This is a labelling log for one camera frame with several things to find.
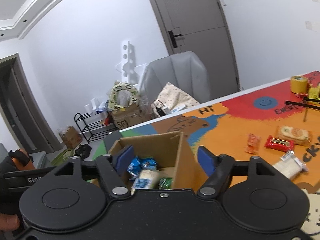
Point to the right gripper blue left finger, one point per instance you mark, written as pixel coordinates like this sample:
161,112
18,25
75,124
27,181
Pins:
122,159

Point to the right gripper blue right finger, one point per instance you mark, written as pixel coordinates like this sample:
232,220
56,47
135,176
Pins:
208,161

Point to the blue cookie packet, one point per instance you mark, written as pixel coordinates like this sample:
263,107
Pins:
138,164

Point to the long white cake package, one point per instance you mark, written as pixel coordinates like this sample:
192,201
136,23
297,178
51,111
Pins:
147,179

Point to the orange small snack packet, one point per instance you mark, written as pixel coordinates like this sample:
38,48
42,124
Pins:
253,144

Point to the dark green snack packet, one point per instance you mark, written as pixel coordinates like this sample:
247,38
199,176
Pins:
165,183

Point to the red candy bar packet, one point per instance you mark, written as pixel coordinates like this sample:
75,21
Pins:
279,144

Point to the square white cake package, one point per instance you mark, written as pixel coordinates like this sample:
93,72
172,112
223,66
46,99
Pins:
290,165

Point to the person's left hand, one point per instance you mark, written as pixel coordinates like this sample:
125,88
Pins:
17,160

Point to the black wallet on table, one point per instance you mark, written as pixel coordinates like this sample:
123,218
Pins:
110,139

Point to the black shoes on floor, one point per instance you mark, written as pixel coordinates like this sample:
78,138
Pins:
83,151

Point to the small cardboard box on floor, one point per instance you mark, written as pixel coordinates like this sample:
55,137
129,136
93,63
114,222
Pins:
70,137

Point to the panda pattern neck pillow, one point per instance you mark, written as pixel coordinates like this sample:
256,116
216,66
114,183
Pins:
122,95

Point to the dotted beige cushion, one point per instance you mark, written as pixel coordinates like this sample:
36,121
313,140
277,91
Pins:
175,99

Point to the colourful cartoon table mat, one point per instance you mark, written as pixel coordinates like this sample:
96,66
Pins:
223,125

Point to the grey chair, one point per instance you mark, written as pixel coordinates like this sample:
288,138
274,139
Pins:
184,70

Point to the beige cracker package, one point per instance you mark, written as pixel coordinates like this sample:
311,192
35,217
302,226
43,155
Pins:
299,136

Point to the black metal rack rod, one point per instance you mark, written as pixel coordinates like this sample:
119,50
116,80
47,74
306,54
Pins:
307,103

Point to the yellow tape roll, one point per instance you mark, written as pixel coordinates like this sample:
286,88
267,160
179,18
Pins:
299,84

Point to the yellow hair claw clip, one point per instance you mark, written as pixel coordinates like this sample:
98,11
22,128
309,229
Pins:
314,92

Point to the grey door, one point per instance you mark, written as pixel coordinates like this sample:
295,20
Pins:
204,31

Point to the black wire shoe rack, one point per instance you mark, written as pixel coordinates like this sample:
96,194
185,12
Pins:
92,127

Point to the white charger with cables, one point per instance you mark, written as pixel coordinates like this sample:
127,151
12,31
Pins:
160,109

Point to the white wall shelf bracket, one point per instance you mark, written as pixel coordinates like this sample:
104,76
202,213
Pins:
129,71

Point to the black door handle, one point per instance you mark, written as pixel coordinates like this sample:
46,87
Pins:
173,38

